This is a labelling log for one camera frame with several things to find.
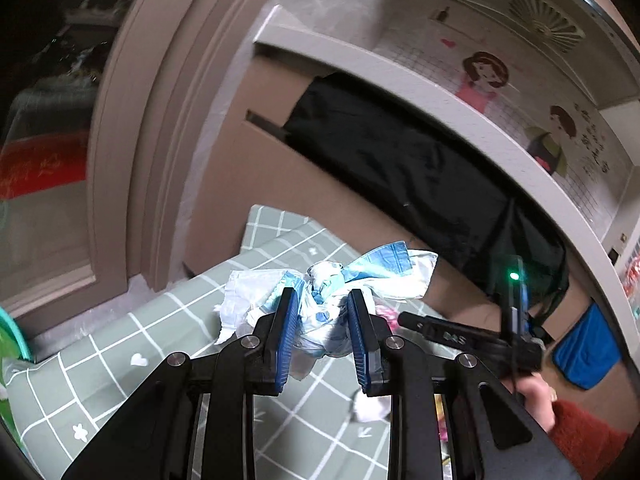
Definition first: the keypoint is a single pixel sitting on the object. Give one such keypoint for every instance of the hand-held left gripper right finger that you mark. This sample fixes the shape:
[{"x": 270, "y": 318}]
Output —
[{"x": 361, "y": 342}]

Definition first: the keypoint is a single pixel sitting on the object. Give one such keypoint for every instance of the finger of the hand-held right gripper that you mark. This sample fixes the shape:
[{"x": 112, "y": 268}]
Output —
[{"x": 445, "y": 334}]

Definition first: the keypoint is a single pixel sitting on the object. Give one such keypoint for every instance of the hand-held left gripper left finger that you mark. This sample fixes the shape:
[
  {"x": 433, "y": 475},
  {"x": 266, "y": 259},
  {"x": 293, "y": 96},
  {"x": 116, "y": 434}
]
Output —
[{"x": 283, "y": 342}]

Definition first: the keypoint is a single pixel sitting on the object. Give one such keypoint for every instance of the blue white wrapper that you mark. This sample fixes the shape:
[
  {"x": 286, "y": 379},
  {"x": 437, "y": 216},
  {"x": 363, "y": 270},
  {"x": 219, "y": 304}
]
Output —
[{"x": 325, "y": 285}]

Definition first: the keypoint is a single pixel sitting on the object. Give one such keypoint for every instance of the person's right hand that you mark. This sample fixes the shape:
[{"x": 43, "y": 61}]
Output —
[{"x": 539, "y": 400}]

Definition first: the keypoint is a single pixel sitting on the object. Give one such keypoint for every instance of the white crumpled plastic piece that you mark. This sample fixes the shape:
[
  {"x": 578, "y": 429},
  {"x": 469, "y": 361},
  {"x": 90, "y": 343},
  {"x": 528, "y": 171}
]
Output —
[{"x": 372, "y": 407}]

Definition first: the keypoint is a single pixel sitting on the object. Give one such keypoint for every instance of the blue towel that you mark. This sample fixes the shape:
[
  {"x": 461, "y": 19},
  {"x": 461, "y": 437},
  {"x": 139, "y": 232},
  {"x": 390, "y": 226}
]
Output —
[{"x": 590, "y": 347}]

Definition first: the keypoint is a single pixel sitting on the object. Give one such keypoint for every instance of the red chili bottle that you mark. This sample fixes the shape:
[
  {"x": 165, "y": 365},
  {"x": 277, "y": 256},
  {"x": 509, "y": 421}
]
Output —
[{"x": 632, "y": 287}]

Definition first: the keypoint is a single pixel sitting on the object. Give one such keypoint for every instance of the black cloth bag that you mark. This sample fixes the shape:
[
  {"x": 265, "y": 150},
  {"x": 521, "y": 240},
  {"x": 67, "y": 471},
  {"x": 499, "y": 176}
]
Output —
[{"x": 410, "y": 175}]

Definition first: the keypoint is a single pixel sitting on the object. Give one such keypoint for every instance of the green grid tablecloth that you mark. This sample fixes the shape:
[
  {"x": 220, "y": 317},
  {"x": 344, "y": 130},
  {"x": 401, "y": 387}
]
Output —
[{"x": 115, "y": 385}]

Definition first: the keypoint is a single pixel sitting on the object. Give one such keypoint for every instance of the kitchen counter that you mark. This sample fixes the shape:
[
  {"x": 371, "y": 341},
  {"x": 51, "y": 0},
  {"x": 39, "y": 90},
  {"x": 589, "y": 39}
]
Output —
[{"x": 430, "y": 90}]

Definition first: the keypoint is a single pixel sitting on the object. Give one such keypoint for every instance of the green plastic bag with basin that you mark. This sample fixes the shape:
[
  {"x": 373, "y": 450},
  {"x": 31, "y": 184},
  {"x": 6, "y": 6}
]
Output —
[{"x": 12, "y": 330}]

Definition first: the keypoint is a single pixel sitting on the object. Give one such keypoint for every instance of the red floor mat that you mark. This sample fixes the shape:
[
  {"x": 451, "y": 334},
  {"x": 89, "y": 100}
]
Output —
[{"x": 40, "y": 165}]

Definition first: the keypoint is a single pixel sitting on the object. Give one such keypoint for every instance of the range hood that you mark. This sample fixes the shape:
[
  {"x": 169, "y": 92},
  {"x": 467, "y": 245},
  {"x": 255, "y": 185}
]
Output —
[{"x": 547, "y": 17}]

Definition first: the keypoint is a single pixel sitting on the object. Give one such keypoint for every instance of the cartoon wall sticker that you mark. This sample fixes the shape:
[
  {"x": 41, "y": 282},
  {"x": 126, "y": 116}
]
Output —
[{"x": 525, "y": 105}]

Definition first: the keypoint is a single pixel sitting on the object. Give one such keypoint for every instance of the door frame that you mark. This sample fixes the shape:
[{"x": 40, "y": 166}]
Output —
[{"x": 165, "y": 125}]

